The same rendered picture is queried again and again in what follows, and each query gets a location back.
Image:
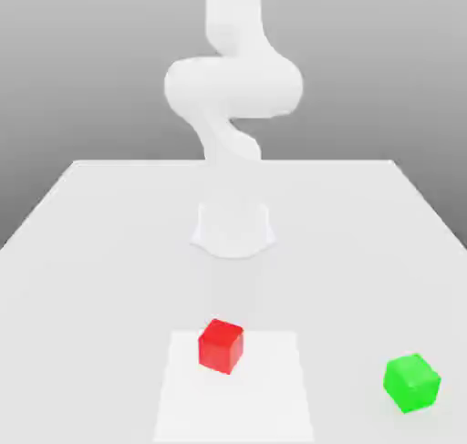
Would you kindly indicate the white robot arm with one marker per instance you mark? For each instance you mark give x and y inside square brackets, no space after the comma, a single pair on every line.
[233,86]

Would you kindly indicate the small red cube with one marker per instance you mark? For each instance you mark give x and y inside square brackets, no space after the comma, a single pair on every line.
[220,346]

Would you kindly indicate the small green cube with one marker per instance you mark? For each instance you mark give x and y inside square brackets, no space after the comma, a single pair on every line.
[411,382]

